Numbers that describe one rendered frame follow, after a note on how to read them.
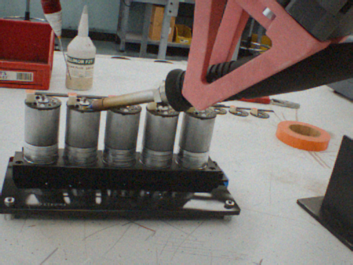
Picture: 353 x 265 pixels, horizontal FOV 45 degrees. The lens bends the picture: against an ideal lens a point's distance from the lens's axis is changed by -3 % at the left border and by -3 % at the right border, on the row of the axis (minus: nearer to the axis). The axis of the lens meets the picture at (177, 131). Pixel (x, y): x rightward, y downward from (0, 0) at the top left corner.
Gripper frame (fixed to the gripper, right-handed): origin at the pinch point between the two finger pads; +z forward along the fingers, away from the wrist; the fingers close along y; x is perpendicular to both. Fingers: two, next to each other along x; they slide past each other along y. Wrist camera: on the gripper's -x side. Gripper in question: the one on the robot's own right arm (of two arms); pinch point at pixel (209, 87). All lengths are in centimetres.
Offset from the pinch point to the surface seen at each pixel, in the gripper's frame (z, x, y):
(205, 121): 4.9, -0.3, -5.8
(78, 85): 20.0, -17.5, -16.7
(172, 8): 77, -102, -202
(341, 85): 7, 3, -51
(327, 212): 5.2, 10.6, -10.1
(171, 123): 6.0, -1.7, -4.1
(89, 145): 9.6, -4.3, -0.2
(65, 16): 204, -251, -307
